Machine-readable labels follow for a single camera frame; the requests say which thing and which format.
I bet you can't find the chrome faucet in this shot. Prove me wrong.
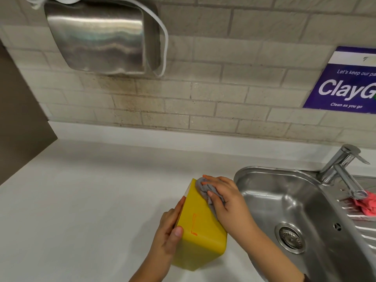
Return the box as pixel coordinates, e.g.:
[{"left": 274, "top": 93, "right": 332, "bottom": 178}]
[{"left": 317, "top": 144, "right": 371, "bottom": 200}]

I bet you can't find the grey cleaning cloth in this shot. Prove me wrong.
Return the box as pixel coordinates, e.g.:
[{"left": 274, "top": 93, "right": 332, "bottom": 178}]
[{"left": 196, "top": 177, "right": 227, "bottom": 221}]

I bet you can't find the yellow plastic container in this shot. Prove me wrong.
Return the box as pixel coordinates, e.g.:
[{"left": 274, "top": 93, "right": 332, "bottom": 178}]
[{"left": 171, "top": 178, "right": 228, "bottom": 272}]

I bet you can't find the person's left forearm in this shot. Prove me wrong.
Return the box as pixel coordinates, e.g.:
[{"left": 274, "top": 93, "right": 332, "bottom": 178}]
[{"left": 128, "top": 249, "right": 174, "bottom": 282}]

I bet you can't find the person's left hand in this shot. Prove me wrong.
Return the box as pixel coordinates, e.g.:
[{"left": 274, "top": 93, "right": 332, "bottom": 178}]
[{"left": 150, "top": 196, "right": 186, "bottom": 257}]

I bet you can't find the pink cloth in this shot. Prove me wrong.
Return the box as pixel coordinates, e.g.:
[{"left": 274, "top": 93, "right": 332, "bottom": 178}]
[{"left": 353, "top": 192, "right": 376, "bottom": 217}]

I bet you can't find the person's right hand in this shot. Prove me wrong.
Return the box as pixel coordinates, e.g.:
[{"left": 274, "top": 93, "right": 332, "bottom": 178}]
[{"left": 202, "top": 174, "right": 259, "bottom": 236}]

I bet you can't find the purple wall sign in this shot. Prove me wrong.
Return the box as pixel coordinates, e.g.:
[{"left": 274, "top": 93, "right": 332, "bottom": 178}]
[{"left": 303, "top": 46, "right": 376, "bottom": 114}]

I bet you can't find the stainless steel hand dryer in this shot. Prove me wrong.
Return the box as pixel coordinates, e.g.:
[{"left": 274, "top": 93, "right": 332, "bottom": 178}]
[{"left": 44, "top": 0, "right": 161, "bottom": 77}]

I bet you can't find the person's right forearm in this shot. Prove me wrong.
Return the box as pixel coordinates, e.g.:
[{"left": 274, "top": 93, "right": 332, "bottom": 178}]
[{"left": 232, "top": 224, "right": 306, "bottom": 282}]

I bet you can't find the steel sink drain strainer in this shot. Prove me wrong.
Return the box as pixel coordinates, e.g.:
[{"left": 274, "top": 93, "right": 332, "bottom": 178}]
[{"left": 275, "top": 222, "right": 306, "bottom": 255}]

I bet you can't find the stainless steel sink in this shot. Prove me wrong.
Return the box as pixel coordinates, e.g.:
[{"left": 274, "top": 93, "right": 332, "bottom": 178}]
[{"left": 233, "top": 166, "right": 376, "bottom": 282}]

